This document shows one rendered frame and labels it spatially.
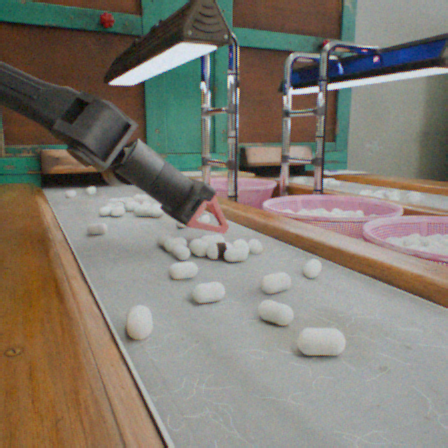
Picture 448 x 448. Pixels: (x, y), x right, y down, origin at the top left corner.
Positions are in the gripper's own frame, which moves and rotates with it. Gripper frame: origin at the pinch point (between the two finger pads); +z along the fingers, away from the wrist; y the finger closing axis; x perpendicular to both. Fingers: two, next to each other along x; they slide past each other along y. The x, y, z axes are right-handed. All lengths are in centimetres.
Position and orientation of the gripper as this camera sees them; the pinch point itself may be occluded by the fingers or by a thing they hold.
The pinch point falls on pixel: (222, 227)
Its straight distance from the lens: 68.6
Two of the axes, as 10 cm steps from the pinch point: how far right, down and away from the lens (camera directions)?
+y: -4.3, -1.8, 8.8
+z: 7.1, 5.4, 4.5
